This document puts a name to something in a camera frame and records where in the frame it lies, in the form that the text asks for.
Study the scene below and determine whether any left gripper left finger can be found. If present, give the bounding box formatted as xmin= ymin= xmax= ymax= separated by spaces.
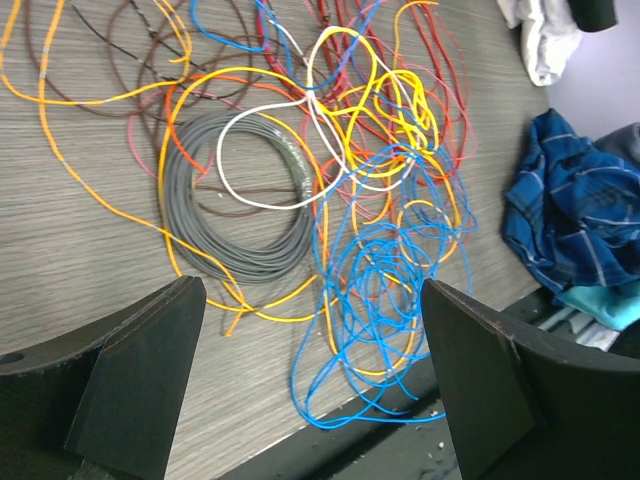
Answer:
xmin=1 ymin=276 xmax=206 ymax=479

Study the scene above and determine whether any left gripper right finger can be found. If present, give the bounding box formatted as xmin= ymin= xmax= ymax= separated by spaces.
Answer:
xmin=421 ymin=280 xmax=639 ymax=479

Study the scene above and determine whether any short blue cable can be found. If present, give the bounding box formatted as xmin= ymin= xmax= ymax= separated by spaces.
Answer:
xmin=189 ymin=0 xmax=301 ymax=56

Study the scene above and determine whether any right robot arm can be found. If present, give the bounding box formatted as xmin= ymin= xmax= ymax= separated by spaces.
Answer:
xmin=568 ymin=0 xmax=618 ymax=33

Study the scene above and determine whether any cyan cloth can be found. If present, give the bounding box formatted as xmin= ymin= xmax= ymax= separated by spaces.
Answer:
xmin=555 ymin=281 xmax=639 ymax=331

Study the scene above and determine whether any blue plaid shirt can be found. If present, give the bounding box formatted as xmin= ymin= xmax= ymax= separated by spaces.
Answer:
xmin=503 ymin=109 xmax=639 ymax=293

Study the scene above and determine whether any grey blue cloth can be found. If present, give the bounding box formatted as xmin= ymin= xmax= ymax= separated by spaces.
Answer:
xmin=593 ymin=122 xmax=639 ymax=169

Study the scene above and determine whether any white cloth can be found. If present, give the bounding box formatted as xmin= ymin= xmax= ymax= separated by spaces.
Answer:
xmin=496 ymin=0 xmax=582 ymax=87

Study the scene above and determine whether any grey cable coil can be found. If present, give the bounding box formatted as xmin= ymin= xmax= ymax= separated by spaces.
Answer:
xmin=160 ymin=110 xmax=317 ymax=285

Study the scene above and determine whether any blue cable bundle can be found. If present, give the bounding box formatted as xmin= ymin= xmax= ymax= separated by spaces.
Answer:
xmin=289 ymin=144 xmax=480 ymax=430

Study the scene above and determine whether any white looped cable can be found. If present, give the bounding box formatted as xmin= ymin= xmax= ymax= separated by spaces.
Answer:
xmin=215 ymin=27 xmax=416 ymax=210

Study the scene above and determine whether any red cable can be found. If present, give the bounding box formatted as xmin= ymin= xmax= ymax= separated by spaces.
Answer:
xmin=254 ymin=0 xmax=476 ymax=181

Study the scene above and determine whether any brown cable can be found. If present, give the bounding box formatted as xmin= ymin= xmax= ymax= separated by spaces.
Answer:
xmin=24 ymin=0 xmax=311 ymax=219

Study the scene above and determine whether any yellow cable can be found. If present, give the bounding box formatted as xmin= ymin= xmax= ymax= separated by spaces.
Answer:
xmin=304 ymin=27 xmax=441 ymax=179

